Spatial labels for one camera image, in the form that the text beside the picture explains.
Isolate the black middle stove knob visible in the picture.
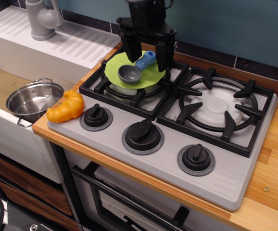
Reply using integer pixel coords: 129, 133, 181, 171
122, 119, 164, 155

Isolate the orange plastic croissant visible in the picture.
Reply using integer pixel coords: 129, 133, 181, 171
46, 90, 85, 123

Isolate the black oven door handle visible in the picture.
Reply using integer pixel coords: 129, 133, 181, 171
71, 163, 189, 231

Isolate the white right burner disc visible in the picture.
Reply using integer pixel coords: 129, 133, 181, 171
191, 95, 243, 128

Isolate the black left burner grate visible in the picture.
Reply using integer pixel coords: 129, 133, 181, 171
79, 47, 190, 120

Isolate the black right stove knob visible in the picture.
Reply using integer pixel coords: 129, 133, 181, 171
177, 144, 215, 177

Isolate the black burner grate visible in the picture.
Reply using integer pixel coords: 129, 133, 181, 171
79, 47, 190, 120
157, 67, 278, 157

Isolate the stainless steel pot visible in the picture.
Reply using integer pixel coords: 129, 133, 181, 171
6, 77, 64, 128

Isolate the grey toy faucet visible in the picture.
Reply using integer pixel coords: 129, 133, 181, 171
25, 0, 63, 41

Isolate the white toy sink unit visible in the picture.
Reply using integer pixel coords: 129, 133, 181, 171
0, 6, 120, 183

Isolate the blue handled grey spoon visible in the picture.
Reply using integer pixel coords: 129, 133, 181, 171
118, 51, 156, 84

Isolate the grey toy stove top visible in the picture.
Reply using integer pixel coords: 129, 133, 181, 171
48, 94, 268, 211

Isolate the black left stove knob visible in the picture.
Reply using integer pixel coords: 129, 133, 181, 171
80, 103, 113, 132

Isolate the black right burner grate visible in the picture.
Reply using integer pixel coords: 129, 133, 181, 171
157, 67, 278, 157

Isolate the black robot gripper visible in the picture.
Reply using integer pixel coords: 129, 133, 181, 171
116, 0, 177, 72

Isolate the lime green plate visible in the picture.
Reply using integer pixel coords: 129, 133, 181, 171
104, 52, 165, 89

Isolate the black stove knob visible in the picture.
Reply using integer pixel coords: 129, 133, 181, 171
80, 103, 113, 132
122, 119, 164, 155
177, 144, 215, 177

